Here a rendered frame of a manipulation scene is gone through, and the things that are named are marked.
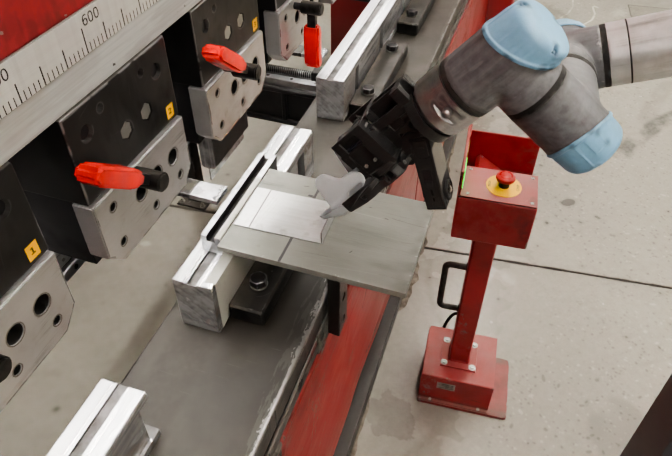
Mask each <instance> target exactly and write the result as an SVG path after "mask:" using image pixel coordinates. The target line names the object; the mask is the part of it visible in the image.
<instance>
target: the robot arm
mask: <svg viewBox="0 0 672 456"><path fill-rule="evenodd" d="M668 77H672V9H671V10H666V11H661V12H656V13H651V14H646V15H641V16H637V17H632V18H627V19H622V20H617V21H612V22H607V23H603V24H598V25H593V26H588V27H586V26H585V25H583V24H582V23H580V22H579V21H575V20H572V19H557V20H556V19H555V17H554V16H553V15H552V13H551V12H550V11H549V10H548V9H547V8H545V7H544V6H543V5H542V4H540V3H539V2H537V1H535V0H518V1H516V2H515V3H513V4H512V5H510V6H508V7H507V8H505V9H504V10H503V11H501V12H500V13H499V14H497V15H496V16H495V17H493V18H491V19H489V20H488V21H486V22H485V23H484V24H483V26H482V28H481V29H480V30H478V31H477V32H476V33H475V34H473V35H472V36H471V37H470V38H469V39H467V40H466V41H465V42H464V43H463V44H461V45H460V46H459V47H458V48H457V49H455V50H454V51H453V52H452V53H451V54H449V55H448V56H447V57H446V58H445V59H444V60H442V61H440V62H439V63H438V64H437V65H436V66H434V67H433V68H432V69H431V70H430V71H428V72H427V73H426V74H425V75H424V76H422V77H421V78H420V79H419V80H418V81H416V83H415V82H414V81H413V80H412V79H411V78H410V77H409V76H408V75H407V74H406V73H404V74H403V75H402V76H401V77H400V78H398V79H397V80H396V81H395V82H394V83H393V84H391V85H390V86H389V87H388V88H387V89H386V90H384V91H383V92H382V93H381V94H380V95H378V96H376V95H374V96H373V97H372V98H371V99H370V100H368V101H367V102H366V103H365V104H364V105H363V106H361V107H360V108H359V109H358V110H357V111H356V112H354V113H353V114H352V115H351V116H350V117H349V118H348V119H349V120H350V121H351V122H352V123H353V125H352V127H351V128H350V129H348V130H347V131H346V132H345V133H344V134H342V135H340V136H339V137H338V140H337V142H336V143H335V144H334V145H333V146H332V147H331V149H333V150H334V152H335V154H336V156H337V157H338V158H339V160H340V161H341V163H342V164H343V166H344V167H345V169H346V170H347V172H348V174H346V175H345V176H344V177H342V178H335V177H332V176H329V175H326V174H322V175H320V176H318V177H317V178H316V180H315V185H316V187H317V189H318V190H319V191H320V193H321V194H322V196H323V197H324V199H325V200H326V202H327V203H328V204H329V206H330V207H329V208H328V209H327V210H326V211H324V212H323V213H322V214H321V215H320V217H321V218H322V219H329V218H334V217H338V216H342V215H345V214H347V213H349V212H352V211H354V210H356V209H357V208H359V207H361V206H363V205H364V204H366V203H367V202H369V201H370V200H371V199H373V198H374V197H375V196H376V195H377V194H378V193H379V192H380V191H381V190H382V189H384V188H385V187H387V186H389V185H390V184H392V183H393V182H394V181H395V180H396V179H398V178H399V177H400V176H401V175H402V174H403V173H404V172H405V171H406V169H407V167H408V165H413V164H414V163H415V166H416V170H417V173H418V177H419V180H420V184H421V188H422V193H423V197H424V199H425V202H426V206H427V210H447V206H448V203H449V200H451V198H452V196H453V184H452V180H451V178H450V175H449V171H448V167H447V163H446V159H445V154H444V150H443V146H442V142H444V141H445V140H447V139H448V138H450V137H451V136H452V135H456V134H458V133H459V132H461V131H462V130H464V129H465V128H466V127H468V126H469V125H471V124H472V123H474V122H475V121H476V120H478V119H479V118H481V117H482V116H484V115H486V114H487V113H489V112H490V111H491V110H493V109H494V108H496V107H499V108H500V109H501V110H502V111H503V112H504V113H505V114H506V115H507V116H508V117H509V118H510V119H511V120H512V121H513V122H514V123H515V124H516V125H517V126H518V127H519V128H520V129H521V130H522V131H524V132H525V133H526V134H527V135H528V136H529V137H530V138H531V139H532V140H533V141H534V142H535V143H536V144H537V145H538V146H539V147H540V148H541V149H542V150H543V151H544V152H545V153H546V156H547V157H548V158H552V159H553V160H554V161H555V162H556V163H558V164H559V165H560V166H561V167H562V168H563V169H564V170H566V171H567V172H569V173H573V174H582V173H586V172H589V171H592V170H594V169H595V168H597V167H598V166H600V165H602V164H604V163H605V162H606V161H607V160H608V159H610V158H611V157H612V155H613V154H614V153H615V152H616V150H617V149H618V147H619V146H620V144H621V141H622V137H623V130H622V127H621V125H620V124H619V123H618V122H617V121H616V119H615V118H614V117H613V116H612V115H613V113H612V112H611V111H608V110H607V109H606V108H605V107H604V106H603V105H602V104H601V102H600V97H599V89H601V88H605V87H606V88H607V87H613V86H619V85H625V84H631V83H637V82H643V81H649V80H656V79H662V78H668ZM366 106H367V108H366V110H365V112H364V114H363V116H362V117H361V118H360V117H358V116H357V114H358V113H359V112H361V111H362V110H363V109H364V108H365V107H366ZM369 177H370V178H369ZM367 178H368V179H367ZM365 179H367V180H365Z"/></svg>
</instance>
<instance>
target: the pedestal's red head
mask: <svg viewBox="0 0 672 456"><path fill-rule="evenodd" d="M471 127H472V124H471V125H469V128H468V134H467V140H466V146H465V152H464V158H463V164H462V169H461V175H460V181H459V187H458V193H457V199H456V205H455V211H454V217H453V223H452V229H451V237H455V238H461V239H466V240H472V241H478V242H484V243H490V244H495V245H501V246H507V247H513V248H519V249H526V248H527V244H528V241H529V238H530V234H531V231H532V227H533V224H534V220H535V217H536V213H537V208H538V176H533V171H534V167H535V164H536V160H537V156H538V152H539V149H540V147H539V146H538V145H537V144H536V143H535V142H534V141H533V140H532V139H531V138H530V137H523V136H516V135H509V134H502V133H494V132H487V131H480V130H473V129H472V133H471ZM470 133H471V139H470ZM469 139H470V145H469ZM468 145H469V152H468ZM467 152H468V157H467ZM466 158H467V164H466ZM465 164H466V171H465V176H464V170H465ZM499 171H510V172H512V173H513V174H514V175H515V177H516V180H517V181H519V183H520V184H521V186H522V190H521V192H520V193H519V194H518V195H517V196H514V197H509V198H506V197H500V196H497V195H494V194H493V193H491V192H490V191H489V190H488V189H487V187H486V181H487V180H488V179H489V178H490V177H492V176H494V175H496V174H497V173H498V172H499ZM463 176H464V182H463ZM462 182H463V188H462ZM461 188H462V190H461Z"/></svg>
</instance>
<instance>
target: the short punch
mask: <svg viewBox="0 0 672 456"><path fill-rule="evenodd" d="M247 127H248V119H247V111H246V112H245V113H244V114H243V116H242V117H241V118H240V119H239V120H238V122H237V123H236V124H235V125H234V127H233V128H232V129H231V130H230V131H229V133H228V134H227V135H226V136H225V138H224V139H223V140H221V141H219V140H214V139H209V138H204V139H203V141H202V142H201V143H200V144H198V146H199V151H200V157H201V162H202V165H203V166H204V167H206V168H209V174H210V180H212V179H213V178H214V177H215V175H216V174H217V173H218V171H219V170H220V169H221V167H222V166H223V165H224V164H225V162H226V161H227V160H228V158H229V157H230V156H231V155H232V153H233V152H234V151H235V149H236V148H237V147H238V145H239V144H240V143H241V142H242V140H243V139H244V131H245V130H246V129H247Z"/></svg>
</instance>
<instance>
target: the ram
mask: <svg viewBox="0 0 672 456"><path fill-rule="evenodd" d="M95 1H97V0H0V64H2V63H3V62H5V61H6V60H8V59H9V58H11V57H12V56H14V55H15V54H17V53H18V52H20V51H21V50H23V49H24V48H26V47H27V46H29V45H30V44H32V43H33V42H35V41H36V40H38V39H39V38H41V37H42V36H44V35H45V34H47V33H48V32H50V31H51V30H53V29H54V28H56V27H57V26H59V25H60V24H62V23H64V22H65V21H67V20H68V19H70V18H71V17H73V16H74V15H76V14H77V13H79V12H80V11H82V10H83V9H85V8H86V7H88V6H89V5H91V4H92V3H94V2H95ZM200 1H201V0H159V1H157V2H156V3H155V4H153V5H152V6H151V7H149V8H148V9H147V10H145V11H144V12H143V13H141V14H140V15H139V16H137V17H136V18H135V19H133V20H132V21H131V22H129V23H128V24H127V25H125V26H124V27H123V28H121V29H120V30H119V31H117V32H116V33H115V34H113V35H112V36H111V37H109V38H108V39H107V40H105V41H104V42H103V43H102V44H100V45H99V46H98V47H96V48H95V49H94V50H92V51H91V52H90V53H88V54H87V55H86V56H84V57H83V58H82V59H80V60H79V61H78V62H76V63H75V64H74V65H72V66H71V67H70V68H68V69H67V70H66V71H64V72H63V73H62V74H60V75H59V76H58V77H56V78H55V79H54V80H52V81H51V82H50V83H48V84H47V85H46V86H44V87H43V88H42V89H40V90H39V91H38V92H36V93H35V94H34V95H32V96H31V97H30V98H28V99H27V100H26V101H24V102H23V103H22V104H20V105H19V106H18V107H16V108H15V109H14V110H12V111H11V112H10V113H8V114H7V115H6V116H4V117H3V118H2V119H0V167H1V166H2V165H3V164H4V163H5V162H7V161H8V160H9V159H10V158H11V157H13V156H14V155H15V154H16V153H17V152H19V151H20V150H21V149H22V148H23V147H25V146H26V145H27V144H28V143H30V142H31V141H32V140H33V139H34V138H36V137H37V136H38V135H39V134H40V133H42V132H43V131H44V130H45V129H46V128H48V127H49V126H50V125H51V124H52V123H54V122H55V121H56V120H57V119H58V118H60V117H61V116H62V115H63V114H65V113H66V112H67V111H68V110H69V109H71V108H72V107H73V106H74V105H75V104H77V103H78V102H79V101H80V100H81V99H83V98H84V97H85V96H86V95H87V94H89V93H90V92H91V91H92V90H93V89H95V88H96V87H97V86H98V85H100V84H101V83H102V82H103V81H104V80H106V79H107V78H108V77H109V76H110V75H112V74H113V73H114V72H115V71H116V70H118V69H119V68H120V67H121V66H122V65H124V64H125V63H126V62H127V61H129V60H130V59H131V58H132V57H133V56H135V55H136V54H137V53H138V52H139V51H141V50H142V49H143V48H144V47H145V46H147V45H148V44H149V43H150V42H151V41H153V40H154V39H155V38H156V37H157V36H159V35H160V34H161V33H162V32H164V31H165V30H166V29H167V28H168V27H170V26H171V25H172V24H173V23H174V22H176V21H177V20H178V19H179V18H180V17H182V16H183V15H184V14H185V13H186V12H188V11H189V10H190V9H191V8H192V7H194V6H195V5H196V4H197V3H199V2H200Z"/></svg>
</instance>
